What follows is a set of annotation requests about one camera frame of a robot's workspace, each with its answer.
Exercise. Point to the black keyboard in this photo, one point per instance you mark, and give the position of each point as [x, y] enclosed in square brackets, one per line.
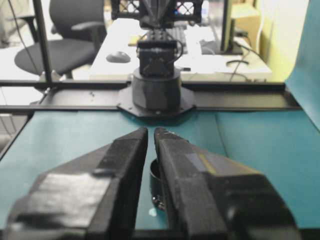
[181, 40]

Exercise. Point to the blue-green table cloth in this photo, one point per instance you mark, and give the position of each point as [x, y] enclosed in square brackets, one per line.
[75, 137]

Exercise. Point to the dark computer mouse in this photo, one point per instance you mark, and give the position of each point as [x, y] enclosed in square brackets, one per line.
[118, 57]

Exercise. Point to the white office desk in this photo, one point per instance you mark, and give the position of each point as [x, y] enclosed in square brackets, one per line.
[212, 65]

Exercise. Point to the brown cardboard box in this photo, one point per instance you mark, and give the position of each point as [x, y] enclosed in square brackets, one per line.
[247, 22]

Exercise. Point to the black office chair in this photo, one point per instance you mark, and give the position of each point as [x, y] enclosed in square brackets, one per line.
[65, 50]

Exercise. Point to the black table frame rail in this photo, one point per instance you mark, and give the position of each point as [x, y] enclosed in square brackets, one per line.
[237, 97]

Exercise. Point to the black frame post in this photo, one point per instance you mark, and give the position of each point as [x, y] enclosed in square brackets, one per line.
[45, 40]

